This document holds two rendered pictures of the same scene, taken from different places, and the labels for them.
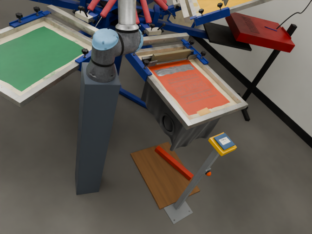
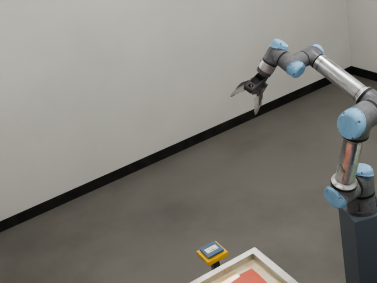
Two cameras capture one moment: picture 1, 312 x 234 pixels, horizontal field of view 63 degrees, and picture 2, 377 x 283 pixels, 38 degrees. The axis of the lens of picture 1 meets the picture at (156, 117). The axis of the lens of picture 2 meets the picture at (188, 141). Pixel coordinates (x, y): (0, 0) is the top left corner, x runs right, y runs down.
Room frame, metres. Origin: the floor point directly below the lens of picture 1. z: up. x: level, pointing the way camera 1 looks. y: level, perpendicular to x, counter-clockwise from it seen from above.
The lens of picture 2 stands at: (3.30, 0.58, 2.83)
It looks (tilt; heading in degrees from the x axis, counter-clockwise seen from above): 26 degrees down; 205
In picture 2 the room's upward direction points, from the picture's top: 13 degrees counter-clockwise
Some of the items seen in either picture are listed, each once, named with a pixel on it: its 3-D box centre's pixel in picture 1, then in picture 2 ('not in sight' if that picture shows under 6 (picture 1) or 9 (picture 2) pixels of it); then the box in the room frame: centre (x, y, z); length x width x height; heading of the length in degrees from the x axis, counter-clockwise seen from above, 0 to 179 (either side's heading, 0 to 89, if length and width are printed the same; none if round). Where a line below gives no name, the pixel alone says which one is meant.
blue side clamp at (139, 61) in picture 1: (138, 64); not in sight; (1.56, 0.26, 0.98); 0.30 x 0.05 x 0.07; 48
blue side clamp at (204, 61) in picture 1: (194, 55); not in sight; (1.97, -0.12, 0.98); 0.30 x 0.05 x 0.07; 48
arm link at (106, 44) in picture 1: (105, 45); (359, 178); (1.05, 0.35, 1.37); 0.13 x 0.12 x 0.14; 146
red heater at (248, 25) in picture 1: (258, 31); not in sight; (2.74, -0.68, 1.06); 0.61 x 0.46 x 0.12; 108
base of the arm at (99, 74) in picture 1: (101, 65); (362, 199); (1.04, 0.35, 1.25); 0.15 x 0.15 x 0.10
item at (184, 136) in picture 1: (198, 127); not in sight; (1.40, -0.32, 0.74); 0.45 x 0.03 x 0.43; 138
